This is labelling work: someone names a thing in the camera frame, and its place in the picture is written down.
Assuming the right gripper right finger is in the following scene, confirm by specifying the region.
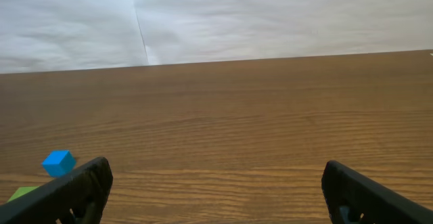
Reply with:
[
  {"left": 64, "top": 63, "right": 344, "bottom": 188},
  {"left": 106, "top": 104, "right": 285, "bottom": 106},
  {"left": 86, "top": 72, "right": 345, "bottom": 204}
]
[{"left": 321, "top": 160, "right": 433, "bottom": 224}]

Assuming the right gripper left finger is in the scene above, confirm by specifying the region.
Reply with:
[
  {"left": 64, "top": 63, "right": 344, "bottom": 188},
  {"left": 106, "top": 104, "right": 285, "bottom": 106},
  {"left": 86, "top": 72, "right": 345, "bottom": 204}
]
[{"left": 0, "top": 156, "right": 114, "bottom": 224}]

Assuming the blue cube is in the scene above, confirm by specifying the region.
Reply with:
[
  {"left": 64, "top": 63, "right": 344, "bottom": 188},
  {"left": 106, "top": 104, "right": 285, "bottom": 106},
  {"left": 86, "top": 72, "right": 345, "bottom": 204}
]
[{"left": 41, "top": 150, "right": 77, "bottom": 178}]

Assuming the green cube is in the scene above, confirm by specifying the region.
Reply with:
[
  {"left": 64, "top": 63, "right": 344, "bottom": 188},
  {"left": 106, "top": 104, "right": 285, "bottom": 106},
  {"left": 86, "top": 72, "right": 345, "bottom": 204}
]
[{"left": 7, "top": 186, "right": 39, "bottom": 203}]

